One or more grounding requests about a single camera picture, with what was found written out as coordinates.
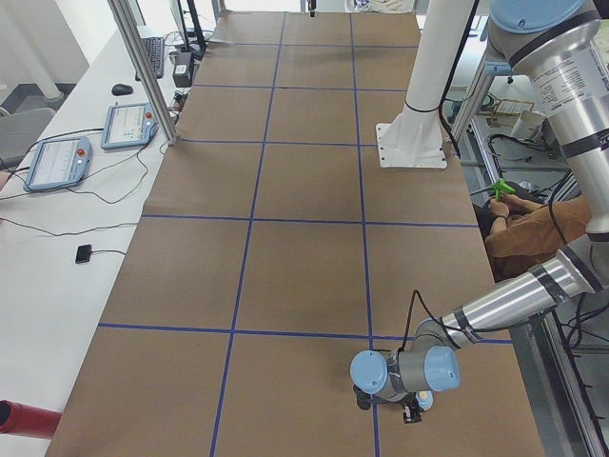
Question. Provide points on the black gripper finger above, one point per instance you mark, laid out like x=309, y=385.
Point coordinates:
x=312, y=6

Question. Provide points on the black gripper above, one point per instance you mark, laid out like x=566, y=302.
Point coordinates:
x=412, y=413

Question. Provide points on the blue service bell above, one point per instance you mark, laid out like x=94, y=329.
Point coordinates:
x=425, y=399

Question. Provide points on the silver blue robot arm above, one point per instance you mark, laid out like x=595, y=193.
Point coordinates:
x=551, y=43

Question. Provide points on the black power adapter box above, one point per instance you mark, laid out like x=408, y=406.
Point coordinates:
x=182, y=70

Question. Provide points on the black keyboard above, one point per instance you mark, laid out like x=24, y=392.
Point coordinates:
x=155, y=52

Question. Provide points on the person in brown shirt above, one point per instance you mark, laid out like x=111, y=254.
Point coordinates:
x=519, y=233

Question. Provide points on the brown paper table cover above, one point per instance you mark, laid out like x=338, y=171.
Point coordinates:
x=272, y=248

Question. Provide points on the black computer mouse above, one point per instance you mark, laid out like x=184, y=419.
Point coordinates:
x=121, y=90

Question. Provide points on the far blue teach pendant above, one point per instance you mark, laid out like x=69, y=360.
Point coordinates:
x=128, y=126

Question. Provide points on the blue teach pendant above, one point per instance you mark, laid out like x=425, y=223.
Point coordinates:
x=58, y=164
x=128, y=126

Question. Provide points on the green handheld tool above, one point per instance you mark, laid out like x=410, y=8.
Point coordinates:
x=500, y=188

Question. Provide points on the near blue teach pendant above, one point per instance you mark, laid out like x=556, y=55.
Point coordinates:
x=58, y=164

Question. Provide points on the small black square device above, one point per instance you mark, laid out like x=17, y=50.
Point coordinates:
x=83, y=254

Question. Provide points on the red cylinder bottle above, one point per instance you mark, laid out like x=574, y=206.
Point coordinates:
x=28, y=421

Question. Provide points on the white pedestal column base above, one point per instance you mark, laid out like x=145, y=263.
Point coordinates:
x=414, y=138

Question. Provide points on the aluminium frame post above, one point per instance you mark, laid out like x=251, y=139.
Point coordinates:
x=127, y=26

